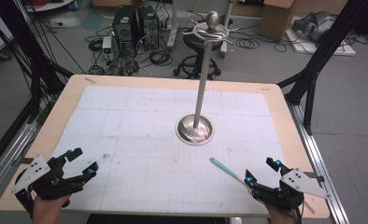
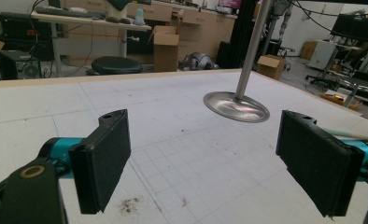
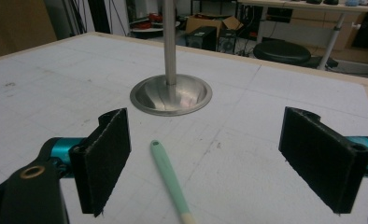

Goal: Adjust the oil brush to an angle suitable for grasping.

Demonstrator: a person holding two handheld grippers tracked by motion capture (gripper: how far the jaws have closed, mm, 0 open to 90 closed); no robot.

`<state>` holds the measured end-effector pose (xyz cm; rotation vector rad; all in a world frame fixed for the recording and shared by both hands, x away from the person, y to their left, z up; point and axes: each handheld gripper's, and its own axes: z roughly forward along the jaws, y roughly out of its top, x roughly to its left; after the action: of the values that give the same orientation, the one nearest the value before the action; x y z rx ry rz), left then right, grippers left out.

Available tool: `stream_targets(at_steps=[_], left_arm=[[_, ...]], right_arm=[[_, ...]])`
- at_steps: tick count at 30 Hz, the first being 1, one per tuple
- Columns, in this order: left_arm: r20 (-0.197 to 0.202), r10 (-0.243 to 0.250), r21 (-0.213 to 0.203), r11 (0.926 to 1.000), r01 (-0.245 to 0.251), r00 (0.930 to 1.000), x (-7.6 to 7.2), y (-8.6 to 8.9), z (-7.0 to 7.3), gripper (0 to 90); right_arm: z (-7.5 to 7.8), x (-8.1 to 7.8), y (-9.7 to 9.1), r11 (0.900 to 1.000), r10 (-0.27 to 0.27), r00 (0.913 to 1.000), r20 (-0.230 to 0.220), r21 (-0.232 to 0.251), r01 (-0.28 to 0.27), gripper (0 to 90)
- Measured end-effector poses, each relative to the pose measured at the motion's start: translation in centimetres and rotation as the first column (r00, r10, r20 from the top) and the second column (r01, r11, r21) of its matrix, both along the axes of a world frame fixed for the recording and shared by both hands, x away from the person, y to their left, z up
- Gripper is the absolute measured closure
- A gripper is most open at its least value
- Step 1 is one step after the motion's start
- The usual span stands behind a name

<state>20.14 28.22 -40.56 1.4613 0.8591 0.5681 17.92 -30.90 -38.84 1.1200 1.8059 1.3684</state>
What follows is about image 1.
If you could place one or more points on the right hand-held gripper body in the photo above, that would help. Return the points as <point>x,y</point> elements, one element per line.
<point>300,182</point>

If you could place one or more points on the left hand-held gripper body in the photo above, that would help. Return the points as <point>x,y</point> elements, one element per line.
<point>32,171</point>

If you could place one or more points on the person's right hand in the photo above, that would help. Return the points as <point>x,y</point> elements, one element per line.
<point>281,217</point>

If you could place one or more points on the person's left hand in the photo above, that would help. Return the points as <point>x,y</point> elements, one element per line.
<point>46,211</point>

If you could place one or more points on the white grid mat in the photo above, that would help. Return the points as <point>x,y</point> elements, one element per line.
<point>141,161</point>

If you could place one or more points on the small white power unit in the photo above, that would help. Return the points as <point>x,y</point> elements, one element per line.
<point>107,46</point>

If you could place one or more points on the metal utensil stand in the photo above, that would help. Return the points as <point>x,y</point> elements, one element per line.
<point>204,71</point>

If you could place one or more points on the black rolling stool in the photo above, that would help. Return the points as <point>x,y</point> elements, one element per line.
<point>197,63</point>

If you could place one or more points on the white floor board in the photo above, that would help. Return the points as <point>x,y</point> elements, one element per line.
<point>341,49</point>

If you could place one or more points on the black computer tower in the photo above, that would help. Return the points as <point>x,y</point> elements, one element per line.
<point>124,23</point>
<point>148,26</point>

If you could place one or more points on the cardboard box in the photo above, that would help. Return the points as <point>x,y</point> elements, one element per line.
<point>277,20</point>

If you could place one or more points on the white stand pole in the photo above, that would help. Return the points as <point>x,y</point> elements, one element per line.
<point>173,21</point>
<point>226,28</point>

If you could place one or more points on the grey bag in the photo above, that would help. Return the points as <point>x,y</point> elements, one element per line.
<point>317,25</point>

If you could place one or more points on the aluminium rail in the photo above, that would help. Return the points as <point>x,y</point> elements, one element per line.
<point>7,161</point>
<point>316,161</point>

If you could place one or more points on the black frame strut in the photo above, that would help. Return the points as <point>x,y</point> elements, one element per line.
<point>325,46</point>
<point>20,40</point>

